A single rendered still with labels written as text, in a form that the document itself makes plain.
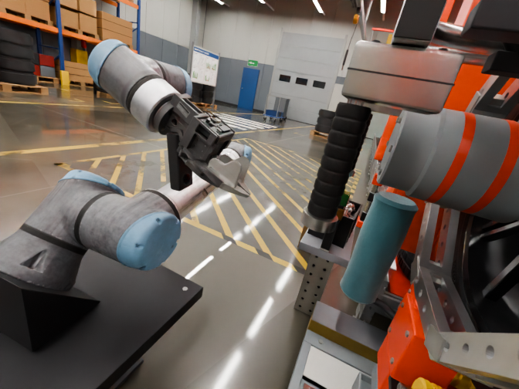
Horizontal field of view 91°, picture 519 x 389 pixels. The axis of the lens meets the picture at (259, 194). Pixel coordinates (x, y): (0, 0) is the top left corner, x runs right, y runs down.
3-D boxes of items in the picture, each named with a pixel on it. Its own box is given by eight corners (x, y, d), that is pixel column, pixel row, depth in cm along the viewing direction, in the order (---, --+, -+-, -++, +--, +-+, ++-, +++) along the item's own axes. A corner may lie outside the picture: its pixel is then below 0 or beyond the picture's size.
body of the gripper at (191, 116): (218, 139, 41) (164, 91, 42) (195, 177, 45) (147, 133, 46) (239, 133, 48) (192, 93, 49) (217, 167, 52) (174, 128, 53)
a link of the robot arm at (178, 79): (159, 62, 65) (120, 50, 53) (199, 71, 62) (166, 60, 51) (157, 101, 68) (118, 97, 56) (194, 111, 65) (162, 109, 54)
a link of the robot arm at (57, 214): (58, 236, 73) (96, 186, 80) (105, 258, 69) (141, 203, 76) (8, 216, 59) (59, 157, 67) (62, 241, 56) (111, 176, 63)
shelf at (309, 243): (346, 268, 84) (349, 260, 83) (297, 248, 89) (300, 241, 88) (354, 221, 121) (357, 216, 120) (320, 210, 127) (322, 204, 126)
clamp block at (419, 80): (441, 115, 23) (470, 48, 21) (339, 95, 25) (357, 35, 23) (430, 116, 27) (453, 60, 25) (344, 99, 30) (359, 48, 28)
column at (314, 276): (313, 317, 117) (342, 239, 102) (293, 307, 120) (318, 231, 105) (318, 303, 126) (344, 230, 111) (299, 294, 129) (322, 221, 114)
